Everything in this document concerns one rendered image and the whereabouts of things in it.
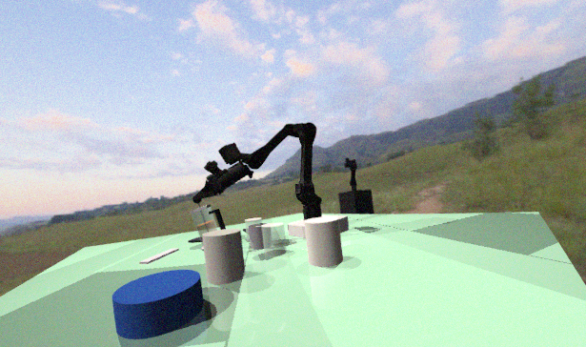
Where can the blue short cylinder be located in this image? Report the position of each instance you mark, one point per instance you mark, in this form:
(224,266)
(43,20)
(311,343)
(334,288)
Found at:
(154,305)

